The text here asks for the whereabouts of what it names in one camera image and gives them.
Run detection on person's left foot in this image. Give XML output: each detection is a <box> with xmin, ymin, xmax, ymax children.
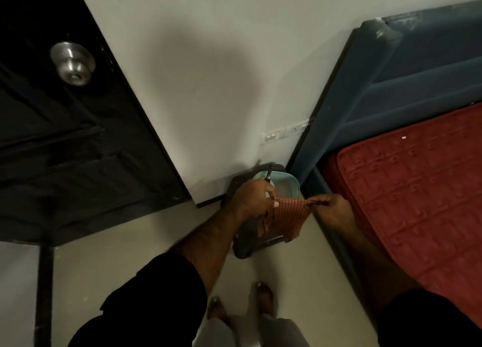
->
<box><xmin>207</xmin><ymin>297</ymin><xmax>230</xmax><ymax>327</ymax></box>

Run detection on person's foot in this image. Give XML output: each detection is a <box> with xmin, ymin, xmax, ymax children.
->
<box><xmin>207</xmin><ymin>297</ymin><xmax>230</xmax><ymax>327</ymax></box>
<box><xmin>256</xmin><ymin>281</ymin><xmax>278</xmax><ymax>317</ymax></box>

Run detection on orange checked cloth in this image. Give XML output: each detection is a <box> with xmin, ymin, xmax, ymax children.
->
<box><xmin>258</xmin><ymin>197</ymin><xmax>314</xmax><ymax>240</ymax></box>

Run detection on black wooden door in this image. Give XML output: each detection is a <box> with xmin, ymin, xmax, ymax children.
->
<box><xmin>0</xmin><ymin>0</ymin><xmax>193</xmax><ymax>248</ymax></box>

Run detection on black right sleeve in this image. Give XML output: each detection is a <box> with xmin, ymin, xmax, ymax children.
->
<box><xmin>376</xmin><ymin>288</ymin><xmax>482</xmax><ymax>347</ymax></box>

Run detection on black sleeve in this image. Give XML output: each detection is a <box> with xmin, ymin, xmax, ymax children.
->
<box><xmin>376</xmin><ymin>288</ymin><xmax>482</xmax><ymax>347</ymax></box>
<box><xmin>67</xmin><ymin>252</ymin><xmax>208</xmax><ymax>347</ymax></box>

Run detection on blue bed frame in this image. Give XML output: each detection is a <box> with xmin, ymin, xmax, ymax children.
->
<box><xmin>288</xmin><ymin>0</ymin><xmax>482</xmax><ymax>321</ymax></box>

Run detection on dark plastic stool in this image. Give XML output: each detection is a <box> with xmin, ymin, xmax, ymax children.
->
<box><xmin>220</xmin><ymin>162</ymin><xmax>296</xmax><ymax>260</ymax></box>

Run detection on person's right hand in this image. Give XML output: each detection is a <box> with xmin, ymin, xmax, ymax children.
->
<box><xmin>310</xmin><ymin>193</ymin><xmax>357</xmax><ymax>235</ymax></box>

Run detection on red quilted mattress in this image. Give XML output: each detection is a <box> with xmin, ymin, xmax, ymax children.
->
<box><xmin>323</xmin><ymin>101</ymin><xmax>482</xmax><ymax>328</ymax></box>

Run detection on silver door knob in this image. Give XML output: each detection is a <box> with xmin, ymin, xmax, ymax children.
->
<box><xmin>50</xmin><ymin>41</ymin><xmax>97</xmax><ymax>87</ymax></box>

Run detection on black left sleeve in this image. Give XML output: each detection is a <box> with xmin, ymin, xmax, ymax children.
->
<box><xmin>67</xmin><ymin>252</ymin><xmax>208</xmax><ymax>347</ymax></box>

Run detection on person's right forearm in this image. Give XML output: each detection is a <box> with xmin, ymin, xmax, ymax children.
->
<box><xmin>331</xmin><ymin>224</ymin><xmax>422</xmax><ymax>313</ymax></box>

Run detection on person's right foot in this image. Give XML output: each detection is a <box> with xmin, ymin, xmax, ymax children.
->
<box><xmin>256</xmin><ymin>281</ymin><xmax>278</xmax><ymax>317</ymax></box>

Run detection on grey trousers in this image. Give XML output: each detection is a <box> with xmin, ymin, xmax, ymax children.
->
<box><xmin>192</xmin><ymin>312</ymin><xmax>311</xmax><ymax>347</ymax></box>

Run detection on person's left hand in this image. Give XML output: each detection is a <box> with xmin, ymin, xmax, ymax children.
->
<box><xmin>229</xmin><ymin>179</ymin><xmax>280</xmax><ymax>227</ymax></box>

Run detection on light green tray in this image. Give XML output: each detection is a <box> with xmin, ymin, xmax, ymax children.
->
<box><xmin>253</xmin><ymin>170</ymin><xmax>301</xmax><ymax>200</ymax></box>

